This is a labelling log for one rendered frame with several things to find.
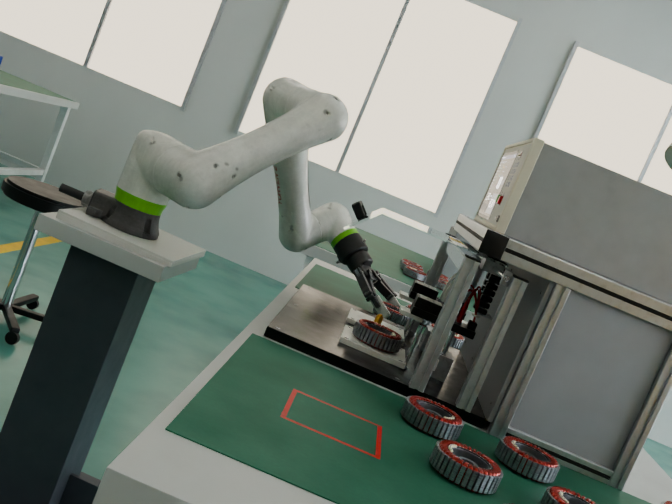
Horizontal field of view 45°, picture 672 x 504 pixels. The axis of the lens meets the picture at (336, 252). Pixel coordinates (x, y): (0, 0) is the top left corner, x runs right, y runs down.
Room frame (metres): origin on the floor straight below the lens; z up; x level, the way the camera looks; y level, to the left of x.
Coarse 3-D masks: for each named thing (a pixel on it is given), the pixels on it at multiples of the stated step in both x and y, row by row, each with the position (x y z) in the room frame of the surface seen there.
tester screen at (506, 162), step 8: (504, 160) 2.01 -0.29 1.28; (512, 160) 1.86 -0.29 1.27; (504, 168) 1.94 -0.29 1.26; (496, 176) 2.03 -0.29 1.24; (504, 176) 1.88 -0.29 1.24; (496, 184) 1.96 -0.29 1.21; (488, 192) 2.05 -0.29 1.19; (496, 192) 1.90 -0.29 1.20; (488, 200) 1.98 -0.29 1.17; (488, 216) 1.85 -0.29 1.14
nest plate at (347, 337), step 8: (344, 328) 1.80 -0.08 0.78; (352, 328) 1.84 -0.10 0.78; (344, 336) 1.72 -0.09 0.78; (352, 336) 1.75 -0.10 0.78; (352, 344) 1.70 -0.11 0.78; (360, 344) 1.71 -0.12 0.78; (368, 352) 1.70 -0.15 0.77; (376, 352) 1.70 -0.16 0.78; (384, 352) 1.73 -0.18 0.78; (400, 352) 1.79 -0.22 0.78; (384, 360) 1.70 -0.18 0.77; (392, 360) 1.70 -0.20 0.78; (400, 360) 1.71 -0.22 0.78
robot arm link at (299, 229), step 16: (288, 160) 2.25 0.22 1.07; (304, 160) 2.28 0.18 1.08; (288, 176) 2.28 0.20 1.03; (304, 176) 2.31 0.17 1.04; (288, 192) 2.31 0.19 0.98; (304, 192) 2.33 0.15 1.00; (288, 208) 2.33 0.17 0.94; (304, 208) 2.35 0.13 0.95; (288, 224) 2.36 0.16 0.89; (304, 224) 2.37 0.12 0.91; (288, 240) 2.38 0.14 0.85; (304, 240) 2.38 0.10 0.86; (320, 240) 2.43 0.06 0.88
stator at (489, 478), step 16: (448, 448) 1.22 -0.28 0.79; (464, 448) 1.26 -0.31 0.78; (432, 464) 1.21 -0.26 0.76; (448, 464) 1.19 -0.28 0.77; (464, 464) 1.18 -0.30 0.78; (480, 464) 1.25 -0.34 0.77; (496, 464) 1.24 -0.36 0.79; (464, 480) 1.17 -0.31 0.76; (480, 480) 1.17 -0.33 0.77; (496, 480) 1.19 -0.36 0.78
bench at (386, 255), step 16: (368, 240) 4.61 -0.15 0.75; (384, 240) 5.06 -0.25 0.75; (320, 256) 3.35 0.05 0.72; (336, 256) 3.35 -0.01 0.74; (384, 256) 4.09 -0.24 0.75; (400, 256) 4.45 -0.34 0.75; (416, 256) 4.87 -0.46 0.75; (384, 272) 3.43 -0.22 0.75; (400, 272) 3.67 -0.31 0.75; (400, 288) 3.34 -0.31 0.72; (464, 320) 3.33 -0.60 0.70
